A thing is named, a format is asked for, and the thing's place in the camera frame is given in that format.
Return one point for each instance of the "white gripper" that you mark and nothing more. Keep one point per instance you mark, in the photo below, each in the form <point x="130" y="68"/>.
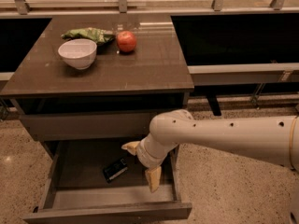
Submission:
<point x="143" y="155"/>

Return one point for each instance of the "dark rxbar blueberry wrapper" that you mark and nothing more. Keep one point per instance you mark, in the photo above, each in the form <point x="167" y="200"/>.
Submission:
<point x="115" y="169"/>

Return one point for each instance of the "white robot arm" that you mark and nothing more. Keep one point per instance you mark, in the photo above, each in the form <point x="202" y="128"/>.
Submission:
<point x="271" y="139"/>

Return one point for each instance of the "closed top drawer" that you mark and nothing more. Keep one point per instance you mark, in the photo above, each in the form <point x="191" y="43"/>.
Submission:
<point x="91" y="125"/>

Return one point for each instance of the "open middle drawer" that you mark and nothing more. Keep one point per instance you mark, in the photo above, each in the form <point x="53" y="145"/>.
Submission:
<point x="77" y="192"/>

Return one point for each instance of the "grey drawer cabinet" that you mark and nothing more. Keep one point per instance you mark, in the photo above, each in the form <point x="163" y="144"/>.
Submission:
<point x="154" y="76"/>

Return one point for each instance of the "red apple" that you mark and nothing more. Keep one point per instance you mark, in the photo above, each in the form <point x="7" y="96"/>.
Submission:
<point x="126" y="41"/>

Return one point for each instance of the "white ceramic bowl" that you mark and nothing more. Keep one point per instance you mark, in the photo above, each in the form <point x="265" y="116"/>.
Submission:
<point x="78" y="53"/>

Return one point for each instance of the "green chip bag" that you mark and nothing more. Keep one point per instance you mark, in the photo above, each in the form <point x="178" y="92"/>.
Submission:
<point x="99" y="36"/>

